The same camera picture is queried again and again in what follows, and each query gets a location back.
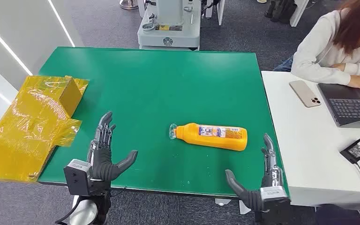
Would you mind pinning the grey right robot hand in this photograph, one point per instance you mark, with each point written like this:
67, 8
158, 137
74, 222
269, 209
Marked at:
251, 198

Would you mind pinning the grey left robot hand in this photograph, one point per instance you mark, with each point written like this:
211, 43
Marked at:
100, 161

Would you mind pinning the person's left hand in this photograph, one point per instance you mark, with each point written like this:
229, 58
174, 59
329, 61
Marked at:
339, 66

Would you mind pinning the orange plastic bottle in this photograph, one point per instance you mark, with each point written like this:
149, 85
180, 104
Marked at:
214, 138

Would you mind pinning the pale grey robot base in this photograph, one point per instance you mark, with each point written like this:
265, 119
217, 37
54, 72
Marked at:
169, 34

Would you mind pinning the person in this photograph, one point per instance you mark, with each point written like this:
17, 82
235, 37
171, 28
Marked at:
319, 52

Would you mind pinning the dark grey laptop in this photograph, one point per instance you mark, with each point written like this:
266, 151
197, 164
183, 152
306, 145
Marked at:
350, 107

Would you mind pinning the beige smartphone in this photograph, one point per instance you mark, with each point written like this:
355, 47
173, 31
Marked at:
305, 93

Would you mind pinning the white furniture leg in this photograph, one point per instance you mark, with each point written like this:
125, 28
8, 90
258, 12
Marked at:
298, 12

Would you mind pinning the black power adapter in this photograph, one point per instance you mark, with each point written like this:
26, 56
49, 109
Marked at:
357, 150

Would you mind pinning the yellow taped cardboard box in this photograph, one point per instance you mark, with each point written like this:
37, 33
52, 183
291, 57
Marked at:
31, 130

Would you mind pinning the black shoes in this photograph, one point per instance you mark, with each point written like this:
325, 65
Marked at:
281, 11

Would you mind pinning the green table mat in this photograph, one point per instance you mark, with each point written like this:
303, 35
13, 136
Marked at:
167, 87

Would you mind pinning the chrome stand base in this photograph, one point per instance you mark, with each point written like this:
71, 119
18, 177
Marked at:
128, 4

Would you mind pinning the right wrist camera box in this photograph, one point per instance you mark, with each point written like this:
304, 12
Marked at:
273, 193

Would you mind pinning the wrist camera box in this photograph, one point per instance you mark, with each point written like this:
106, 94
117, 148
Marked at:
273, 193
76, 177

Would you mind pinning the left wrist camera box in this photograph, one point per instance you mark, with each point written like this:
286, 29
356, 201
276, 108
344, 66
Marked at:
76, 177

